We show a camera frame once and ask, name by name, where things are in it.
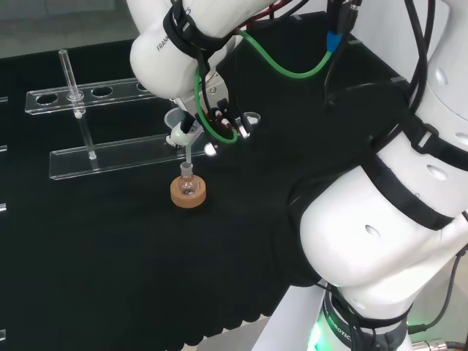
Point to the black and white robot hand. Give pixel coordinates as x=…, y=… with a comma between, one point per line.
x=215, y=106

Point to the translucent white plastic funnel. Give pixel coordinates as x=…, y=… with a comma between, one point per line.
x=172, y=118

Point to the clear glass weighing funnel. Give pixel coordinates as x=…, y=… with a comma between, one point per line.
x=254, y=117

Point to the clear round-bottom glass flask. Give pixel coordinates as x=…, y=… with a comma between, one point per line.
x=187, y=183

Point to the clear acrylic funnel stand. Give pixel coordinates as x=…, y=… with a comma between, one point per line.
x=128, y=157

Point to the black bench cloth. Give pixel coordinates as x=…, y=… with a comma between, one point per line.
x=146, y=256

